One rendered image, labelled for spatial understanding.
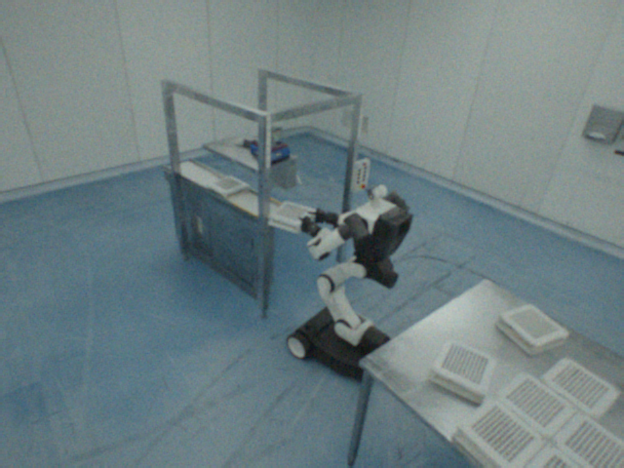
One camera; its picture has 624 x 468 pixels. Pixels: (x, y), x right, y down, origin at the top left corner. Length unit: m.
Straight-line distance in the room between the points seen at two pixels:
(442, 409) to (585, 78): 4.16
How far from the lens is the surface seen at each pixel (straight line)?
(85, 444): 2.98
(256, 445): 2.77
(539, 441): 1.95
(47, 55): 5.63
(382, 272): 2.56
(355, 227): 2.27
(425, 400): 1.97
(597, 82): 5.36
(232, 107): 2.84
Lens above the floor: 2.35
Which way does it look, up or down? 32 degrees down
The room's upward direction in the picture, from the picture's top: 5 degrees clockwise
